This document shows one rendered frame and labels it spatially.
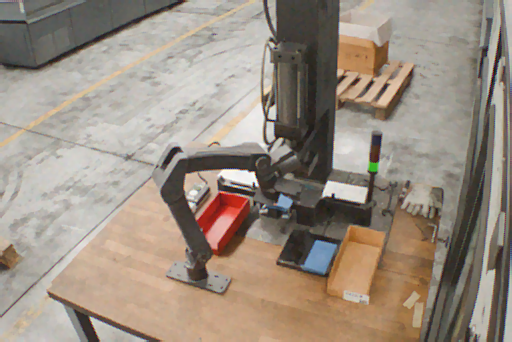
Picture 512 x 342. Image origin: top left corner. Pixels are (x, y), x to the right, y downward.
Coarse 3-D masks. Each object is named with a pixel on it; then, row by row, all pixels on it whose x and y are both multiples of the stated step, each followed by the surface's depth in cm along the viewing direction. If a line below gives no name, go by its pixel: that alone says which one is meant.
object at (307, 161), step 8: (320, 120) 165; (312, 128) 161; (304, 136) 157; (312, 136) 158; (272, 144) 160; (280, 144) 152; (288, 144) 150; (296, 144) 150; (304, 144) 151; (296, 152) 147; (304, 152) 152; (312, 152) 155; (304, 160) 150; (312, 160) 151; (296, 168) 149; (304, 168) 148; (312, 168) 152
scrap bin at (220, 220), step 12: (216, 204) 168; (228, 204) 170; (240, 204) 168; (204, 216) 161; (216, 216) 166; (228, 216) 166; (240, 216) 160; (204, 228) 161; (216, 228) 160; (228, 228) 152; (216, 240) 155; (228, 240) 154; (216, 252) 149
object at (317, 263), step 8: (320, 240) 151; (312, 248) 148; (320, 248) 148; (328, 248) 148; (312, 256) 145; (320, 256) 145; (328, 256) 145; (304, 264) 142; (312, 264) 142; (320, 264) 142; (328, 264) 142; (320, 272) 137
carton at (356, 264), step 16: (352, 240) 152; (368, 240) 150; (384, 240) 148; (352, 256) 147; (368, 256) 146; (336, 272) 141; (352, 272) 141; (368, 272) 141; (336, 288) 136; (352, 288) 136; (368, 288) 127; (368, 304) 130
